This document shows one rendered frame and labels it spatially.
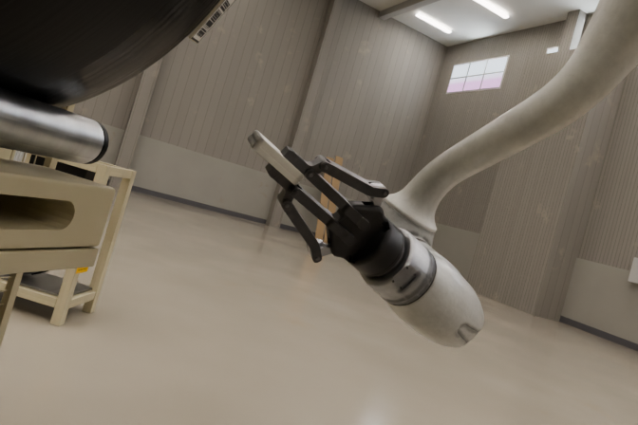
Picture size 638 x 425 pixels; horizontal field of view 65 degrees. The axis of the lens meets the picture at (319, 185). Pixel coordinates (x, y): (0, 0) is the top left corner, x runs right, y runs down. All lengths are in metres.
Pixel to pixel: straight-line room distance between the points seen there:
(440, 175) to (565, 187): 9.96
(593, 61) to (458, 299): 0.34
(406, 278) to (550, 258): 9.98
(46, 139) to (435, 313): 0.49
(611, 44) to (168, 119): 12.06
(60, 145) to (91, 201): 0.06
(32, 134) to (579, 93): 0.60
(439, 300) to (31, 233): 0.47
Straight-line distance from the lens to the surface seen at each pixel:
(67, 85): 0.47
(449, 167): 0.79
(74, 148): 0.50
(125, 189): 2.90
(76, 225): 0.49
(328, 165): 0.57
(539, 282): 10.62
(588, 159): 11.10
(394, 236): 0.63
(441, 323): 0.71
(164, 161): 12.53
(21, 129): 0.45
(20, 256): 0.46
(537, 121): 0.73
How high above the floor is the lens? 0.90
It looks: 2 degrees up
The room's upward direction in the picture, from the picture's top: 16 degrees clockwise
